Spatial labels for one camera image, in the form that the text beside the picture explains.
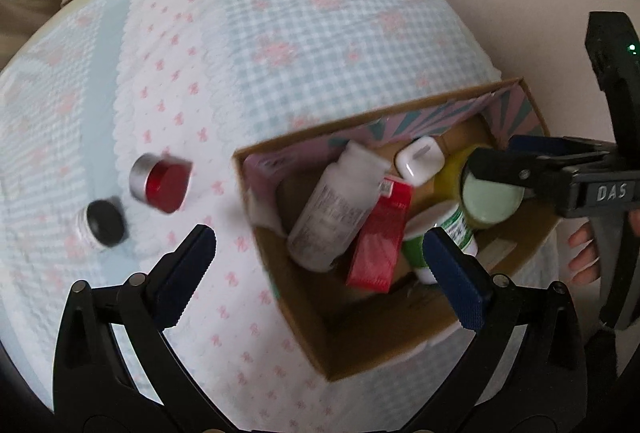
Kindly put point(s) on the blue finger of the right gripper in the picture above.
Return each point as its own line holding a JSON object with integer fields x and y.
{"x": 540, "y": 144}
{"x": 538, "y": 170}

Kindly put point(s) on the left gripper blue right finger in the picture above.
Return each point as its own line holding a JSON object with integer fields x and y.
{"x": 524, "y": 370}

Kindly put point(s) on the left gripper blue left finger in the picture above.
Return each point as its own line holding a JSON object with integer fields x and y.
{"x": 114, "y": 370}

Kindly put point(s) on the pale green lid jar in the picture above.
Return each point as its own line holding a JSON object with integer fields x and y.
{"x": 489, "y": 203}

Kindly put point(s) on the yellow tape roll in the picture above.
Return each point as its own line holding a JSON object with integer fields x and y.
{"x": 448, "y": 183}

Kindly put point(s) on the white earbuds case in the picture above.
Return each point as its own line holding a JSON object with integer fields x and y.
{"x": 420, "y": 161}

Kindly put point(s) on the black lid small jar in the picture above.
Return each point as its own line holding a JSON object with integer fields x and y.
{"x": 100, "y": 225}

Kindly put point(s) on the red rectangular box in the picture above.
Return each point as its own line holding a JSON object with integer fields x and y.
{"x": 379, "y": 240}

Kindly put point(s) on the pink cardboard box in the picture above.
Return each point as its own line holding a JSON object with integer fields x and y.
{"x": 342, "y": 330}

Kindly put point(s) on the white pill bottle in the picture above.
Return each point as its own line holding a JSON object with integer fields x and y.
{"x": 338, "y": 206}

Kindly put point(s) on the silver red small jar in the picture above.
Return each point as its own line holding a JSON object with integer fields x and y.
{"x": 160, "y": 182}

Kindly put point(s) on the person's right hand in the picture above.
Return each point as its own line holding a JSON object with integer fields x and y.
{"x": 585, "y": 267}

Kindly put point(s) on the blue checkered floral bedsheet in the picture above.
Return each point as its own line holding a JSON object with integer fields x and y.
{"x": 107, "y": 81}

